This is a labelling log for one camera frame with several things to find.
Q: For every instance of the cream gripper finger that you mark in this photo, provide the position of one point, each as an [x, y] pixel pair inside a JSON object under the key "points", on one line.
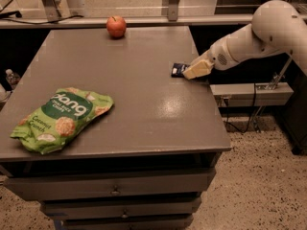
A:
{"points": [[203, 56], [200, 69]]}

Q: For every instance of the dark blue rxbar wrapper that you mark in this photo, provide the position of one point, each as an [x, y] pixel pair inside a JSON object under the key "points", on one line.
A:
{"points": [[178, 69]]}

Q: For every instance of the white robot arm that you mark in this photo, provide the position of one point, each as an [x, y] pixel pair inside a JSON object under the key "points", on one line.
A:
{"points": [[275, 28]]}

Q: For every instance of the red apple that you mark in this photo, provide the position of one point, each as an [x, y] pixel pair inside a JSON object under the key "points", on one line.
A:
{"points": [[116, 26]]}

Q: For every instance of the grey drawer cabinet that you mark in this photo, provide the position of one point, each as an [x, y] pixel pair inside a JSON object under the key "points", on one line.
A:
{"points": [[157, 123]]}

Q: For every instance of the top grey drawer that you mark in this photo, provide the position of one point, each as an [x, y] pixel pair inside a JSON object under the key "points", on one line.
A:
{"points": [[110, 184]]}

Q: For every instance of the grey drawer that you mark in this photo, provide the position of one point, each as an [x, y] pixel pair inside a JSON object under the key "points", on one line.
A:
{"points": [[166, 222], [122, 209], [110, 184]]}

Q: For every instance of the middle grey drawer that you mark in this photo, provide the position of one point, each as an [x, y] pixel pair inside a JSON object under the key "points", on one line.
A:
{"points": [[122, 209]]}

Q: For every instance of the bottom grey drawer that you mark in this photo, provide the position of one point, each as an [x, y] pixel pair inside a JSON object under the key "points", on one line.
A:
{"points": [[166, 222]]}

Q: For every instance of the green dang chips bag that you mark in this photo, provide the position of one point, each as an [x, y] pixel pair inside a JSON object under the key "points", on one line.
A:
{"points": [[56, 123]]}

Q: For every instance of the clear plastic water bottle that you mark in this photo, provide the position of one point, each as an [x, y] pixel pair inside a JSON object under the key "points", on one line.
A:
{"points": [[12, 78]]}

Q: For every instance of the grey metal rail beam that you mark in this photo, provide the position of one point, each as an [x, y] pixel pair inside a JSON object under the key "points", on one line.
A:
{"points": [[100, 22]]}

